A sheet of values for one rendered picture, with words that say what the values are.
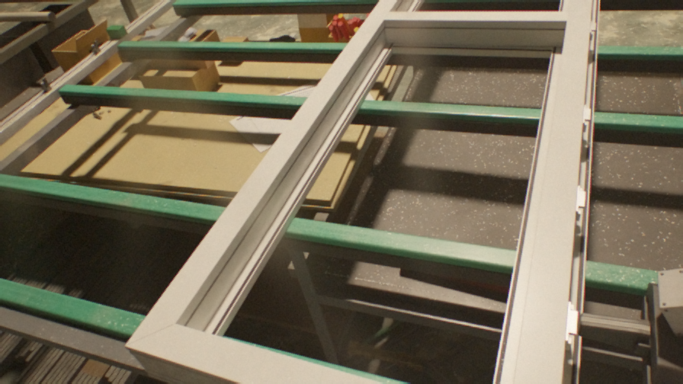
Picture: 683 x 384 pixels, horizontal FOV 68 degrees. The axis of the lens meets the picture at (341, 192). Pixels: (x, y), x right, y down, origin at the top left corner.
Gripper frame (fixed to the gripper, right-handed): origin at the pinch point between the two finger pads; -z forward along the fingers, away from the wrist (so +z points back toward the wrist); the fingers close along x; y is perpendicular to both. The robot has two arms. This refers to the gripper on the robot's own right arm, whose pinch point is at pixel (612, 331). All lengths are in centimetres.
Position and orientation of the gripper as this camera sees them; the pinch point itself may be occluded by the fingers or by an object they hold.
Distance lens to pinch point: 58.9
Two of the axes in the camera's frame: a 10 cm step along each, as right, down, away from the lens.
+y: 1.6, 7.3, 6.6
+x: -3.6, 6.7, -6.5
